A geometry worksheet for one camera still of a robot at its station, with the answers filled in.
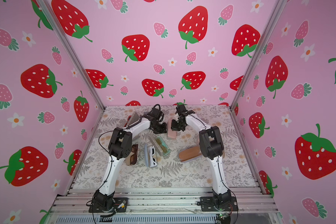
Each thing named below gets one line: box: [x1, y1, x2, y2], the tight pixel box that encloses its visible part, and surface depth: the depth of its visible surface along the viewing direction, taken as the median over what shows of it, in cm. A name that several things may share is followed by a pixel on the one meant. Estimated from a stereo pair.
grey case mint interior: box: [148, 133, 171, 157], surface depth 95 cm
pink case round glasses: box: [167, 118, 177, 140], surface depth 102 cm
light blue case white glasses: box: [144, 143, 158, 168], surface depth 90 cm
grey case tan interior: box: [178, 145, 203, 163], surface depth 94 cm
